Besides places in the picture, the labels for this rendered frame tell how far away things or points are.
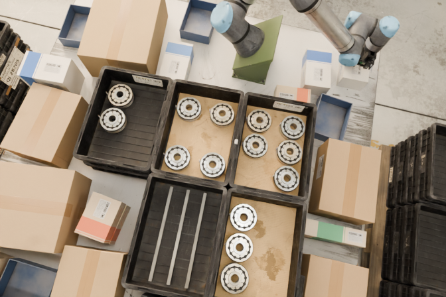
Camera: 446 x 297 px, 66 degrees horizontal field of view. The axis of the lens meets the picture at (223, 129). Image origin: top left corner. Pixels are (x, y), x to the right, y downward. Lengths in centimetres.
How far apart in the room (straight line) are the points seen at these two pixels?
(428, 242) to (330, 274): 85
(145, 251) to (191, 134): 49
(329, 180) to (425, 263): 85
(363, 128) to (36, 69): 148
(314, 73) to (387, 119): 109
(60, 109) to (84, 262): 62
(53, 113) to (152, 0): 67
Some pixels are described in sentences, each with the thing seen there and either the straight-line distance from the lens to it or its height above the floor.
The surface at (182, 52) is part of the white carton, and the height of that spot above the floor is 79.
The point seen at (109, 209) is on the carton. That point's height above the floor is 85.
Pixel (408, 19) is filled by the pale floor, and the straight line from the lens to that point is 317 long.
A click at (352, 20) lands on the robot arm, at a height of 109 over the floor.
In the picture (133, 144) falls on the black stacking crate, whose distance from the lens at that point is 147.
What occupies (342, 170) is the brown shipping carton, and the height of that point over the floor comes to 86.
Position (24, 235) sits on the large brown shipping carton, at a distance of 146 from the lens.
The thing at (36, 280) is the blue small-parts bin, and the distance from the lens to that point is 165.
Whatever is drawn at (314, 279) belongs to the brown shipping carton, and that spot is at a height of 86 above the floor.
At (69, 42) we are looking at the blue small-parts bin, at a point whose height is 74.
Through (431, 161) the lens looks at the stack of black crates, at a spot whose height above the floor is 59.
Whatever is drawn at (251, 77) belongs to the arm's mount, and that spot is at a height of 73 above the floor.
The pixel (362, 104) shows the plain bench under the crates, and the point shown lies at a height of 70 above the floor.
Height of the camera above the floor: 221
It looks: 71 degrees down
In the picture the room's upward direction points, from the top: 7 degrees clockwise
